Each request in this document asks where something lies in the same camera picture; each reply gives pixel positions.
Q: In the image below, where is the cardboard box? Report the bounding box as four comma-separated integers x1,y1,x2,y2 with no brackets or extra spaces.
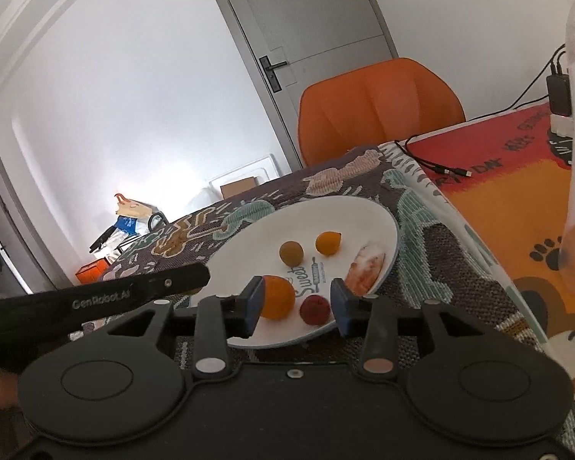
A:
219,177,260,199

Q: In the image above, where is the brown paper bag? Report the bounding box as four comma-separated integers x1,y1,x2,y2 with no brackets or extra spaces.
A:
114,192,151,219

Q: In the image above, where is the small yellow-brown fruit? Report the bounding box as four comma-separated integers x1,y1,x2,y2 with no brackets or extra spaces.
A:
279,241,305,266

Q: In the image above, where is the grey door frame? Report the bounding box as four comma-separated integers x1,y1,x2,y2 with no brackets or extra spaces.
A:
0,131,72,293

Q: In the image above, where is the grey door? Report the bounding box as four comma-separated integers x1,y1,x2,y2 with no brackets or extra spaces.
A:
211,0,398,173

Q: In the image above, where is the black usb cable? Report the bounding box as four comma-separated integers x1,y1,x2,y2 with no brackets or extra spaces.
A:
395,136,473,178

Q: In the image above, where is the black door handle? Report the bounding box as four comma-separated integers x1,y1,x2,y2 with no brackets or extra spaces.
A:
260,55,288,92

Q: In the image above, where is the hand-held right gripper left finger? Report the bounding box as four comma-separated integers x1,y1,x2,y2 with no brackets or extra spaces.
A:
103,275,266,380

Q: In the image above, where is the red lychee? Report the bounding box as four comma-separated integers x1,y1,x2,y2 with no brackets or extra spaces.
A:
299,296,329,325

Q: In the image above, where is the small orange kumquat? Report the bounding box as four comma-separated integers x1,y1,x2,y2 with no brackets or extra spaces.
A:
315,231,342,256

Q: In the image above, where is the orange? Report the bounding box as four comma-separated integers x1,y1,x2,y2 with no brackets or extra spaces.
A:
260,274,296,320

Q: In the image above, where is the black charger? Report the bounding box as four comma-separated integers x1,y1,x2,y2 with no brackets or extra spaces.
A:
546,73,574,117

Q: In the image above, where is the orange chair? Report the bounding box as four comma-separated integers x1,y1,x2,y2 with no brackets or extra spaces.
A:
298,57,467,168

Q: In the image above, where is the printed blanket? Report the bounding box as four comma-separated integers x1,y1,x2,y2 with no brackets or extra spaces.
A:
77,141,575,460

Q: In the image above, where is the white plate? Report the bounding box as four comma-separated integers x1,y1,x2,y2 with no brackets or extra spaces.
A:
204,195,402,350

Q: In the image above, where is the white power strip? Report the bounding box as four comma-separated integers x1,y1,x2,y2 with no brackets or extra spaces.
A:
550,114,575,139

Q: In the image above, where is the orange box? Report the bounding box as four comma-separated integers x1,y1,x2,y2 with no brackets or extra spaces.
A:
75,259,111,286

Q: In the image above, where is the white board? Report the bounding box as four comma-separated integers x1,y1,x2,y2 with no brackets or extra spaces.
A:
208,153,281,199

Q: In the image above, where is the orange printed table mat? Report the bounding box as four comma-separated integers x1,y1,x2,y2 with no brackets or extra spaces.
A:
405,100,575,394

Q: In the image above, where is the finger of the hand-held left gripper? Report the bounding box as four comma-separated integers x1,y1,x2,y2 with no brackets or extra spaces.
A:
138,263,212,304

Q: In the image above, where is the black charger cable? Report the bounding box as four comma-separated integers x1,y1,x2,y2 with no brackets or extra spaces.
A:
465,44,570,120

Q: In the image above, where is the small peeled citrus piece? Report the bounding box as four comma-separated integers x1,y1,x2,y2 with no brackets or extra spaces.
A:
343,243,387,295

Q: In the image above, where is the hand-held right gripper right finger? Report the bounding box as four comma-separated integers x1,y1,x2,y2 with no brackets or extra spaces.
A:
330,278,504,378

